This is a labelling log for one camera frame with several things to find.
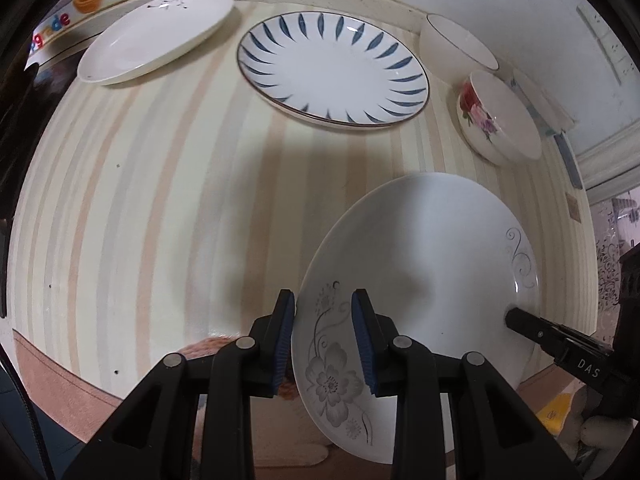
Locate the striped table mat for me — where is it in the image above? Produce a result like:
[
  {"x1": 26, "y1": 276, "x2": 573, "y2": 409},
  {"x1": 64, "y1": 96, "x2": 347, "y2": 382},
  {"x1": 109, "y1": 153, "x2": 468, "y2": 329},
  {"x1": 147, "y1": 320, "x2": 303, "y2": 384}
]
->
[{"x1": 6, "y1": 0, "x2": 601, "y2": 466}]

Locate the white oval plate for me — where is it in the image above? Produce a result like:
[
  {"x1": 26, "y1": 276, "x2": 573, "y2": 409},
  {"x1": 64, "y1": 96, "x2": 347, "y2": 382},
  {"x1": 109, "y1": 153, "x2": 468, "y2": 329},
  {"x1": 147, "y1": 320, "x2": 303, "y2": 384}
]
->
[{"x1": 77, "y1": 0, "x2": 234, "y2": 86}]

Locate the blue leaf pattern plate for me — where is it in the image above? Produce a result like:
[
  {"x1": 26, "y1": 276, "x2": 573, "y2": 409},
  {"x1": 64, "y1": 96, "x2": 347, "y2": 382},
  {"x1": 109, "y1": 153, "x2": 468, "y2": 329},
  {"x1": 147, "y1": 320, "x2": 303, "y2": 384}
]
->
[{"x1": 236, "y1": 11, "x2": 430, "y2": 130}]

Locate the red rose pattern bowl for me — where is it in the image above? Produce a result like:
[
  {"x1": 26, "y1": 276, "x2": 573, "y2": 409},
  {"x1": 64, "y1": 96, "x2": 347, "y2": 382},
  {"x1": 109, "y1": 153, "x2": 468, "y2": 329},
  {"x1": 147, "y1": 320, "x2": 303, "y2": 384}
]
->
[{"x1": 456, "y1": 70, "x2": 542, "y2": 167}]

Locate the white black-rimmed bowl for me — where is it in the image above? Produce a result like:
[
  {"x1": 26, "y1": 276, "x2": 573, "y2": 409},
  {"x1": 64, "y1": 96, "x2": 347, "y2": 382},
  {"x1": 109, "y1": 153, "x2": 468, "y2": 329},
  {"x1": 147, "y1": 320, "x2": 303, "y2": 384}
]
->
[{"x1": 419, "y1": 13, "x2": 499, "y2": 87}]

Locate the white wall socket strip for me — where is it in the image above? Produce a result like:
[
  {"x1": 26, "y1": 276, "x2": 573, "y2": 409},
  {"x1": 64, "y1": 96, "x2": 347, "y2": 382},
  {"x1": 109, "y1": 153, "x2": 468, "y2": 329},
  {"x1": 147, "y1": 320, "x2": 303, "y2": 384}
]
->
[{"x1": 576, "y1": 3, "x2": 626, "y2": 84}]

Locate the white grey-flower plate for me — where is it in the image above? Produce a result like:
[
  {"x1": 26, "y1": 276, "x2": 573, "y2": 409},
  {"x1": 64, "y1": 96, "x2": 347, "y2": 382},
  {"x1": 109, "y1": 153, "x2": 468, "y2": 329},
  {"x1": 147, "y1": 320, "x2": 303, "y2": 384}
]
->
[{"x1": 292, "y1": 172, "x2": 539, "y2": 464}]

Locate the blue smartphone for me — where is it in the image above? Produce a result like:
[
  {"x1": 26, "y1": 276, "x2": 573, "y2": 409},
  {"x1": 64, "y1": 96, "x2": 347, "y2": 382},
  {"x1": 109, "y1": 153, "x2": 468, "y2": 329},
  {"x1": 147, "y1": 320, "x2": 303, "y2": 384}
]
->
[{"x1": 553, "y1": 132, "x2": 584, "y2": 190}]

